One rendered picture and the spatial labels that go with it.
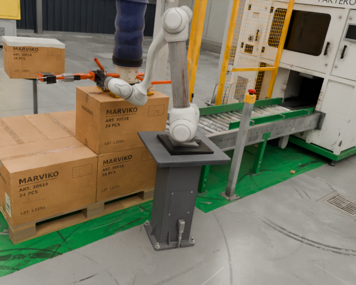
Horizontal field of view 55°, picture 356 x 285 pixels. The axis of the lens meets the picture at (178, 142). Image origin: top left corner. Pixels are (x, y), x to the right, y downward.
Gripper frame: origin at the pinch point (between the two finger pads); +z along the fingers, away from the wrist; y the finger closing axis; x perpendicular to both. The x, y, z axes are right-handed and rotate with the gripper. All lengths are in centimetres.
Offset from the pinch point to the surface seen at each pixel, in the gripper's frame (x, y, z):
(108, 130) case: 2.1, 35.1, -18.4
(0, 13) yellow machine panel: 129, 18, 731
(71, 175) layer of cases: -25, 65, -19
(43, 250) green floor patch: -51, 108, -34
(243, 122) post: 117, 33, -49
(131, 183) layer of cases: 27, 85, -18
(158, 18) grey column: 131, -37, 104
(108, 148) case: 3, 50, -18
